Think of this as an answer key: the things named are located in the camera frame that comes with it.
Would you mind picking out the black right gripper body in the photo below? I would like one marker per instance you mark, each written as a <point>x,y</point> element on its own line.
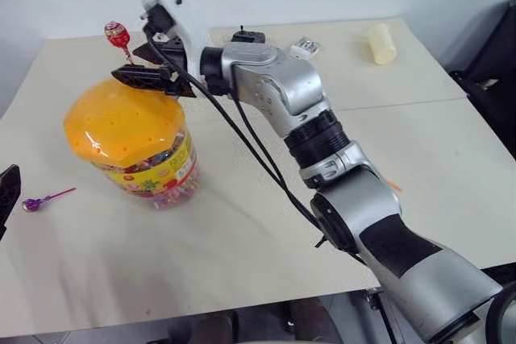
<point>174,52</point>

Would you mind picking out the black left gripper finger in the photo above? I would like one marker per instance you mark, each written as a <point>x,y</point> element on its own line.
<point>9,195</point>

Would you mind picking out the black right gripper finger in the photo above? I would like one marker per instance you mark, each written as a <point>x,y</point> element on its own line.
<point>150,53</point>
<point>141,77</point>

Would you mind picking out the red lollipop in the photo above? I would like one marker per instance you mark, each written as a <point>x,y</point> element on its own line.
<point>117,36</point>

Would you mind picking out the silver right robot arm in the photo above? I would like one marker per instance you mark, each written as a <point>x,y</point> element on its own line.
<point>363,195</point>

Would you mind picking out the orange perforated jar lid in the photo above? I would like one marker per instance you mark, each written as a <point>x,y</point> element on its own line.
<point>121,122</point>

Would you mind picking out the clear plastic lollipop jar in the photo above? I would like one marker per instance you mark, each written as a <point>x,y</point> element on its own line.
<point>169,183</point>

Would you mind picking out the purple wrapped lollipop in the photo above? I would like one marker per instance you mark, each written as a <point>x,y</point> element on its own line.
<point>31,204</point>

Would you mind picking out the small white box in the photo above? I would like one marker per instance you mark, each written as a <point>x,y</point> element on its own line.
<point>304,47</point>

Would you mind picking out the cream paper roll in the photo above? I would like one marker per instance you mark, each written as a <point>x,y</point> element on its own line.
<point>381,44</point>

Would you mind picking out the small orange stick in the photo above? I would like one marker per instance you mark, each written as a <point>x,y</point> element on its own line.
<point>394,185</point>

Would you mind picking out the black chair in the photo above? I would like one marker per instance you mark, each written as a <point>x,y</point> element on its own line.
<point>489,78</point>

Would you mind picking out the dark round rimmed shape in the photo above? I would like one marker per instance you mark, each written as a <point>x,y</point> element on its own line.
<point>500,316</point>

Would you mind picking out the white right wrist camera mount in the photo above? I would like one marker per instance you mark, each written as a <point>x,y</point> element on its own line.
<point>189,26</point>

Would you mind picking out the grey metal table frame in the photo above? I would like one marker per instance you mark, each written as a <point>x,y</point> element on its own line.
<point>375,299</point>

